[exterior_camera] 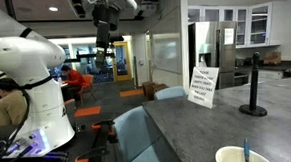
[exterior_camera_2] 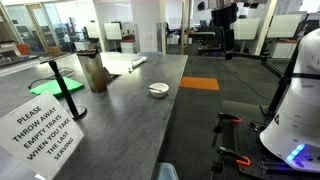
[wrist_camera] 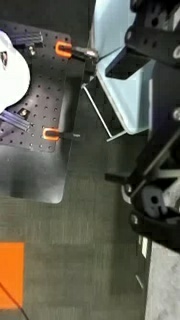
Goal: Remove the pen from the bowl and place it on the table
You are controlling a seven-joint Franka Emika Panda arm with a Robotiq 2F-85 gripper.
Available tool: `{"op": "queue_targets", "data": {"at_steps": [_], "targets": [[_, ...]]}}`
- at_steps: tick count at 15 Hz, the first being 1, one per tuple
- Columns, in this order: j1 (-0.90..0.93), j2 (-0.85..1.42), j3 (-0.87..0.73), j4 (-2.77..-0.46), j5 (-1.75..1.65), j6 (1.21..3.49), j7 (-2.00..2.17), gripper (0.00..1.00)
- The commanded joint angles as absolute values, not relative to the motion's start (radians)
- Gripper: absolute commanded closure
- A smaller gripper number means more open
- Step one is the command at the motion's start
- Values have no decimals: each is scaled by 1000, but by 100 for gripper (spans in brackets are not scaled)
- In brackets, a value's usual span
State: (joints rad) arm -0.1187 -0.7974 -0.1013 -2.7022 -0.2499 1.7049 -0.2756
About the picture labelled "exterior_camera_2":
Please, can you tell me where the silver pen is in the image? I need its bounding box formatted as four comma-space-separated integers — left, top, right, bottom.
148, 87, 163, 92

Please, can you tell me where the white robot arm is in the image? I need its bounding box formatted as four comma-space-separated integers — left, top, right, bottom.
260, 29, 320, 173

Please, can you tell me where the white ceramic bowl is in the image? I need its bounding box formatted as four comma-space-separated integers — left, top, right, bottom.
148, 83, 169, 98

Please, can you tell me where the orange floor tile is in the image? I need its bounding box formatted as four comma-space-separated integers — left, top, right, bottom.
180, 77, 219, 90

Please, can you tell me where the rolled white paper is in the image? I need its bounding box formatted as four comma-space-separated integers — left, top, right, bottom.
128, 56, 146, 72

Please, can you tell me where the upper orange black clamp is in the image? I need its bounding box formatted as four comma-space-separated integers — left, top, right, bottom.
212, 112, 242, 147

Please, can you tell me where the orange black clamp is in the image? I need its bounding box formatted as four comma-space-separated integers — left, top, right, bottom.
210, 146, 251, 180
212, 112, 242, 147

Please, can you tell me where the metal rectangular container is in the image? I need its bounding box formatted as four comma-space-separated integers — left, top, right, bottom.
76, 49, 107, 93

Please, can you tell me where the black sign stand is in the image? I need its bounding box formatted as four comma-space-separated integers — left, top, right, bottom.
49, 60, 87, 121

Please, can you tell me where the blue grey chair back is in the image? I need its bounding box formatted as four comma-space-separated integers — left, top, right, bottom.
151, 162, 179, 180

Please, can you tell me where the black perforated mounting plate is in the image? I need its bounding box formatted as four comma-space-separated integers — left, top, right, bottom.
222, 119, 320, 180

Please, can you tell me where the lower orange black clamp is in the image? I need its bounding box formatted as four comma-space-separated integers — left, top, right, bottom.
210, 146, 251, 180

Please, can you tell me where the white printed paper sign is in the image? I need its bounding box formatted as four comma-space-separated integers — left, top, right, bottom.
0, 92, 84, 180

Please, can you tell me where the black camera tripod stand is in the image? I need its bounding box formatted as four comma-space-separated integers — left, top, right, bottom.
210, 0, 320, 116

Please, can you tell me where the black cable on table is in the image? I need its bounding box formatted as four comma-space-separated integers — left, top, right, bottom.
27, 67, 76, 90

